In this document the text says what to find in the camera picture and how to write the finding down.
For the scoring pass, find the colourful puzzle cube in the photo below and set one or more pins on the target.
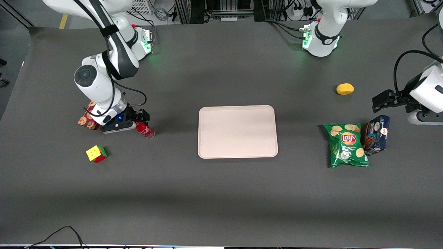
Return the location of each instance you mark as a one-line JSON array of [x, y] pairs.
[[94, 153]]

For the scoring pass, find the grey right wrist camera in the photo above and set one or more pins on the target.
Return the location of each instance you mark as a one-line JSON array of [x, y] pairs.
[[117, 127]]

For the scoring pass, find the beige plastic tray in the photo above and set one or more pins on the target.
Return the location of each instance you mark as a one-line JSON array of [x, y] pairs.
[[238, 135]]

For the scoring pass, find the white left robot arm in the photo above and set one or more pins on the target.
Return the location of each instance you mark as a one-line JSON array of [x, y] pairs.
[[325, 41]]

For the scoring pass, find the green chips bag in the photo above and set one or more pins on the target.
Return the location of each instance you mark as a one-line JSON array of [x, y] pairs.
[[346, 145]]

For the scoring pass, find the white connector strip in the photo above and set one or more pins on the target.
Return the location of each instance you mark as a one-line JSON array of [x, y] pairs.
[[228, 18]]

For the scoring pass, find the dark blue cookie box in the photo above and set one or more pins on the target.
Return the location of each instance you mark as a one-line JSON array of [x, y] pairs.
[[379, 136]]

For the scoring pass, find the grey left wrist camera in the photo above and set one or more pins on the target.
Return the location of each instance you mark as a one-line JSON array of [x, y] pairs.
[[425, 118]]

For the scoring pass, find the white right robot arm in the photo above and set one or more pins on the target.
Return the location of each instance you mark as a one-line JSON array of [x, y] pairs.
[[100, 86]]

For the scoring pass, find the black metal rack frame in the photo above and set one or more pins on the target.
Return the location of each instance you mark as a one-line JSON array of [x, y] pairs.
[[187, 10]]

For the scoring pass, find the white power strip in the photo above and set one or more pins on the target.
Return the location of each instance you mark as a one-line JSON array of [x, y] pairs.
[[298, 12]]

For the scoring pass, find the red cookie box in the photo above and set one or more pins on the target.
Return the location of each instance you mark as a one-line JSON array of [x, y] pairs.
[[84, 121]]

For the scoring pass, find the red coke bottle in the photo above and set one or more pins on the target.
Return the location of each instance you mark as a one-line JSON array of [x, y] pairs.
[[147, 131]]

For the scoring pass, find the dark grey table mat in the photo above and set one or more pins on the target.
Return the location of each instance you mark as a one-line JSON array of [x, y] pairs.
[[221, 200]]

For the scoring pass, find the yellow lemon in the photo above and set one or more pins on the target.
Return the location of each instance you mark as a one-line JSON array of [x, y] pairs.
[[345, 89]]

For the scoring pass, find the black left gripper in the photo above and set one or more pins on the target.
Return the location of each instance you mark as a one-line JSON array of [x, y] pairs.
[[401, 98]]

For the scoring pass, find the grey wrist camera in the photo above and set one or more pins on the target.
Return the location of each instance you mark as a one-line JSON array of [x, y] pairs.
[[425, 118], [117, 127]]

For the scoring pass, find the white perforated box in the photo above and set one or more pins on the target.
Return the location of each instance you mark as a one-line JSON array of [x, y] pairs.
[[142, 6]]

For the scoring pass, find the aluminium frame post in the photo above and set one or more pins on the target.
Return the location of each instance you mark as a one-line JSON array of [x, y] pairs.
[[418, 7]]

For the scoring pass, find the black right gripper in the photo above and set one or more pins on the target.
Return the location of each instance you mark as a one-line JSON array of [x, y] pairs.
[[132, 113]]

